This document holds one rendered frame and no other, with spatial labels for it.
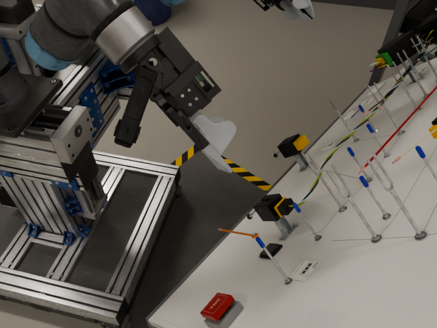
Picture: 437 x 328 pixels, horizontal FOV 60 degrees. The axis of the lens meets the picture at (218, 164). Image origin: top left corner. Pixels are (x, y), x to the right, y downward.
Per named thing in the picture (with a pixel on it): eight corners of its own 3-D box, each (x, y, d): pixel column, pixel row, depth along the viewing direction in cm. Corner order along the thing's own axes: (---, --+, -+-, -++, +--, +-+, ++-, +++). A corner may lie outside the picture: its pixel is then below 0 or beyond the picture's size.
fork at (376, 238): (379, 243, 58) (330, 170, 56) (369, 243, 60) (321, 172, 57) (384, 235, 59) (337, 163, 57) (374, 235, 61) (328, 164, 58)
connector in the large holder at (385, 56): (395, 63, 113) (387, 51, 113) (386, 69, 113) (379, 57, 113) (385, 65, 119) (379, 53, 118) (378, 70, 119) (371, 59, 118)
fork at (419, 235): (424, 241, 52) (372, 159, 50) (412, 241, 54) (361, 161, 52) (430, 232, 53) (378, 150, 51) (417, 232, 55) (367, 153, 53)
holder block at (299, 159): (289, 168, 121) (272, 143, 119) (317, 160, 111) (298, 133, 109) (281, 176, 118) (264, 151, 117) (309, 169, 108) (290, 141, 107)
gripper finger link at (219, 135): (257, 148, 51) (212, 98, 52) (224, 177, 51) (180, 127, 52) (256, 150, 54) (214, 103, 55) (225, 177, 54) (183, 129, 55)
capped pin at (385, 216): (386, 220, 62) (359, 179, 61) (381, 218, 64) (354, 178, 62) (393, 215, 62) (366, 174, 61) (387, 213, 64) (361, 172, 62)
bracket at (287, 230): (292, 226, 83) (279, 208, 82) (298, 226, 81) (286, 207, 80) (279, 240, 81) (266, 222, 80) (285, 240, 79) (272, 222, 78)
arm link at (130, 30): (91, 40, 48) (99, 46, 55) (116, 69, 49) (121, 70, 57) (135, 0, 47) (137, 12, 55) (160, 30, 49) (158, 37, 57)
